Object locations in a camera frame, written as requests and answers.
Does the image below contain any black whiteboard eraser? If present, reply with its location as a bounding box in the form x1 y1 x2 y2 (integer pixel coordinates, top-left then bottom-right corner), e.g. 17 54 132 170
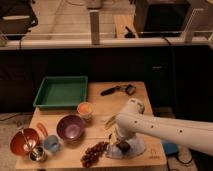
116 141 130 154

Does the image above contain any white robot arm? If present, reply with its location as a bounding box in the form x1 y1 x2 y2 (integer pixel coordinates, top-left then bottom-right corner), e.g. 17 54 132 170
115 98 213 156

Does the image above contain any purple bowl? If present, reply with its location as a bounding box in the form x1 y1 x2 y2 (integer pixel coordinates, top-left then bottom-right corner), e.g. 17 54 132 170
56 115 85 141

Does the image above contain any red bowl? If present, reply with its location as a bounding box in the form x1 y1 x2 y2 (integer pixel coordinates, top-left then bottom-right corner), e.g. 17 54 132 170
10 128 40 156

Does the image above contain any light blue cloth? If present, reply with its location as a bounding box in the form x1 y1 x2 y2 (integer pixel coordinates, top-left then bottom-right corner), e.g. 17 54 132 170
106 136 146 159

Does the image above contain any bunch of dark grapes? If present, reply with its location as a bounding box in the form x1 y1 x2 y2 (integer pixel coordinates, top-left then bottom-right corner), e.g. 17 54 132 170
81 141 108 168

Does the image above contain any orange cup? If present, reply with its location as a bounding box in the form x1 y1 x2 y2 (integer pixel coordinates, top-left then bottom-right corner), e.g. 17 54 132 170
77 102 93 121

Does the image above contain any blue box on floor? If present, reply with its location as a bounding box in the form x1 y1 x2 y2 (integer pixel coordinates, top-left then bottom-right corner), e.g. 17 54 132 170
162 140 179 156

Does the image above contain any blue mug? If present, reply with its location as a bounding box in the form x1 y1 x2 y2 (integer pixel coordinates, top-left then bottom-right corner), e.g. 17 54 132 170
43 135 60 153

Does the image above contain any green plastic tray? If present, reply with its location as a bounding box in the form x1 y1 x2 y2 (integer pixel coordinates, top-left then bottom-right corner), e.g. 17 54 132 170
33 76 88 110

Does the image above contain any orange carrot toy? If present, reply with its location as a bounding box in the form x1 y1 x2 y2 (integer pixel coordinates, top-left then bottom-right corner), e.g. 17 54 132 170
37 123 48 137

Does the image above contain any small metal cup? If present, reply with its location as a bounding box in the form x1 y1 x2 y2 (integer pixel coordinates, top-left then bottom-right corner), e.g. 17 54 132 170
29 146 46 162

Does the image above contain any metal spoon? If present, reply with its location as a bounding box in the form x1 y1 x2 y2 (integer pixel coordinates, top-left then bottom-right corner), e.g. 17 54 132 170
17 121 30 150

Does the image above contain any black cabinet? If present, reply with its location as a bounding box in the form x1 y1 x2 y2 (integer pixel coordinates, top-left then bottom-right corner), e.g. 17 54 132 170
133 0 190 34

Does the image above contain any black chair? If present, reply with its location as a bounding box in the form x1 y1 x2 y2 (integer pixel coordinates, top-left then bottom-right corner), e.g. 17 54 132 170
0 0 38 35

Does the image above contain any black handled brush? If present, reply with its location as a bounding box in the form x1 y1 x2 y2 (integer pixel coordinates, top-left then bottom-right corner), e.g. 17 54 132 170
100 84 136 96

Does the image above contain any black object on rail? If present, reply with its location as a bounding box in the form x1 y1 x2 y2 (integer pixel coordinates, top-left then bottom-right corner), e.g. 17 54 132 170
124 26 136 38

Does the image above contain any grey vertical post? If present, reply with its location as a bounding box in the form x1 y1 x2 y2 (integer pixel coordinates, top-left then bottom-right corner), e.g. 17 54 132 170
89 10 100 45

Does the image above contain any grey slanted post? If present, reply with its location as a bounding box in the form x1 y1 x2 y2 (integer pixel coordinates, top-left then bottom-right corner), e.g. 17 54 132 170
182 8 204 43

